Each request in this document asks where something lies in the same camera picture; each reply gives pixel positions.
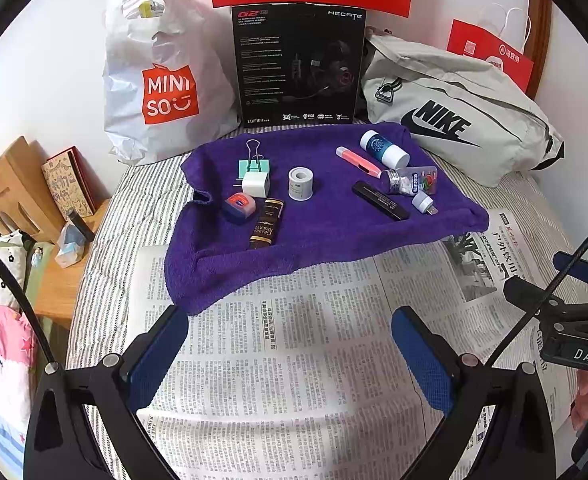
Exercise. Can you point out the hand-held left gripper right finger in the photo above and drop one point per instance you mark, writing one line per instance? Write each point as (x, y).
(424, 360)

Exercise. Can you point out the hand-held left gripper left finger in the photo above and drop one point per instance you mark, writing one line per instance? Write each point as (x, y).
(153, 360)

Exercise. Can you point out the white usb light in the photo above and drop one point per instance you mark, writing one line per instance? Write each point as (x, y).
(421, 202)

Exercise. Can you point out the black usb stick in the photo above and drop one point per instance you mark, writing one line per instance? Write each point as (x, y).
(379, 200)

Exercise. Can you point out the red blue round case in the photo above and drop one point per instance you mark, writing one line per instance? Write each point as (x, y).
(239, 207)

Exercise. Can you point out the clear candy bottle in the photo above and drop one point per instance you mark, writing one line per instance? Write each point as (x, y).
(414, 180)

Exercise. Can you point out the brown chocolate bar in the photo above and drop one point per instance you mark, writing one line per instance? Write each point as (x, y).
(266, 225)

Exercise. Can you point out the white charger plug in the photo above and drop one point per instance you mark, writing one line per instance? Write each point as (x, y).
(256, 184)

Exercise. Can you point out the pink highlighter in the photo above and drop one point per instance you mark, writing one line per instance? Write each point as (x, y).
(359, 160)

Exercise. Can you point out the white tape roll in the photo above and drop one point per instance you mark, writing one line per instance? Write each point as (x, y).
(300, 185)

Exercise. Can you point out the wooden nightstand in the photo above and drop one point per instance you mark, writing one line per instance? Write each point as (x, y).
(58, 295)

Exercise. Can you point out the newspaper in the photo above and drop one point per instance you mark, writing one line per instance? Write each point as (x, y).
(299, 375)

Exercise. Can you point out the blue white plastic pack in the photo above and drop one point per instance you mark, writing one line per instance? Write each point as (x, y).
(69, 247)

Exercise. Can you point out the dark small bottle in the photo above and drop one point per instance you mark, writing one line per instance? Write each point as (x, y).
(81, 224)

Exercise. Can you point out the purple towel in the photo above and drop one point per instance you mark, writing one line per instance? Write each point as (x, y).
(324, 230)

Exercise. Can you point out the grey waist bag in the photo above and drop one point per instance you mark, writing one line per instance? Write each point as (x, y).
(499, 105)

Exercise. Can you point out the patterned notebook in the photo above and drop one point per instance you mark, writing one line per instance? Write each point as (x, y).
(68, 182)

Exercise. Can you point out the green binder clip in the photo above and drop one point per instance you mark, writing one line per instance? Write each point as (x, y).
(246, 167)

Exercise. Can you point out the white pill bottle blue label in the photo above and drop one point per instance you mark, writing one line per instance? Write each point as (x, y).
(379, 146)

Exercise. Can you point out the wooden headboard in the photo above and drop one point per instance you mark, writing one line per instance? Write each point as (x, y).
(13, 180)

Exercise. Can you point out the white plastic shopping bag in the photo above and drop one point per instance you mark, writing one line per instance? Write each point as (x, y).
(133, 125)

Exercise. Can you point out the red paper bag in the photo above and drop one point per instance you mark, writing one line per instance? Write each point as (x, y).
(479, 45)

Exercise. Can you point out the black headphone box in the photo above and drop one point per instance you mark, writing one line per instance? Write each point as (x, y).
(274, 85)

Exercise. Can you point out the wooden frame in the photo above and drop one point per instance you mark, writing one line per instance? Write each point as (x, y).
(539, 40)

